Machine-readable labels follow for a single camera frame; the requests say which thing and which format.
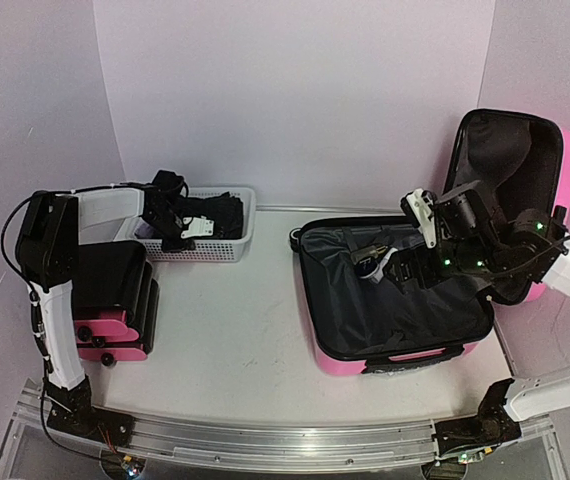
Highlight white plastic mesh basket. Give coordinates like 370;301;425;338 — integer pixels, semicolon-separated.
114;186;256;263

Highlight black jeans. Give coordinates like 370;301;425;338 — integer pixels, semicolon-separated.
134;192;246;241

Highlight white cosmetic tube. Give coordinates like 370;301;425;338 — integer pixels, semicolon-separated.
370;247;397;284

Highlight clear glass perfume bottle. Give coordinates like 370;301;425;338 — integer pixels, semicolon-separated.
350;243;391;263

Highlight pink and black case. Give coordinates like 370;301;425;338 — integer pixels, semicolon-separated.
72;240;160;367

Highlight pink hard-shell suitcase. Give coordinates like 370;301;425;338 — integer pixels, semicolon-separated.
290;109;570;376

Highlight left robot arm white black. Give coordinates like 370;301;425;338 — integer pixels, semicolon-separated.
15;183;192;392

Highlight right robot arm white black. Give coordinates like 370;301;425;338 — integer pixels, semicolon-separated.
384;210;570;443

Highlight navy round powder compact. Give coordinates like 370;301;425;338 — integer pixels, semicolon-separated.
354;256;379;280

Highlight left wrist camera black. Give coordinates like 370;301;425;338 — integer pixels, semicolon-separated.
152;170;189;202

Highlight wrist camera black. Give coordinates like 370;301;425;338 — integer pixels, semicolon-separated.
398;179;499;251
152;170;189;202

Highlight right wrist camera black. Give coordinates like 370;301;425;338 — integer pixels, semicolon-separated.
398;179;499;251

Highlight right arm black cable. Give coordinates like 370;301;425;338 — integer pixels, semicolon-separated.
484;232;570;281

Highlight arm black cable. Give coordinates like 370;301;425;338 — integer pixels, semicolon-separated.
0;192;46;281
484;232;570;281

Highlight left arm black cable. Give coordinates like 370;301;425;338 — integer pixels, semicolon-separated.
0;192;46;281

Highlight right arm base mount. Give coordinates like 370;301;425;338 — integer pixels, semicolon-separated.
432;379;521;460

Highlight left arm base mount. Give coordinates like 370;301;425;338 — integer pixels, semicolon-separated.
45;377;134;447

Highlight curved aluminium rail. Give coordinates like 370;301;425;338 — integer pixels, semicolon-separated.
0;381;556;477

